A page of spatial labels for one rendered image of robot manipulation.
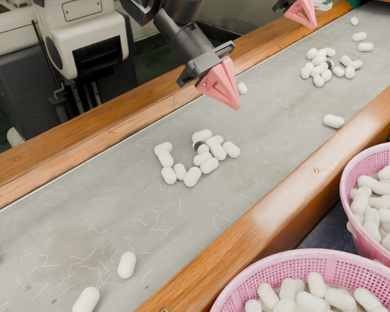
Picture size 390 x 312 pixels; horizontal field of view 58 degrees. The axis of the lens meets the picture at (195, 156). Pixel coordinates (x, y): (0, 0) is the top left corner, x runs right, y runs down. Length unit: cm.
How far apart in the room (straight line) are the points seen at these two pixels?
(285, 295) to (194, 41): 40
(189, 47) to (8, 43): 90
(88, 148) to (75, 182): 8
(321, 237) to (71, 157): 44
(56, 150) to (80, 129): 7
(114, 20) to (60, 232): 77
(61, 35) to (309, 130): 75
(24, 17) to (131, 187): 92
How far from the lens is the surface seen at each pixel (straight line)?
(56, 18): 115
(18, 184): 65
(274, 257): 45
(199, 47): 59
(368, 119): 70
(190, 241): 50
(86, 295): 46
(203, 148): 61
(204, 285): 43
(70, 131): 71
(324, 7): 123
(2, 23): 138
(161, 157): 60
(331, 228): 61
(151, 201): 55
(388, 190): 60
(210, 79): 59
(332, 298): 46
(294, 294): 46
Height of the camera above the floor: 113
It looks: 39 degrees down
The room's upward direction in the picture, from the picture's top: 6 degrees counter-clockwise
